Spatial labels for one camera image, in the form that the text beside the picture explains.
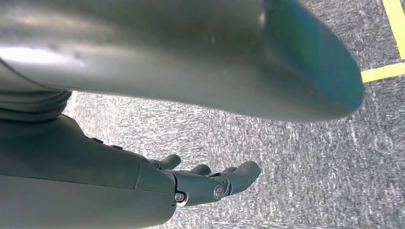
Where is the yellow floor tape square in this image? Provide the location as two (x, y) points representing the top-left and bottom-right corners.
(361, 0), (405, 83)

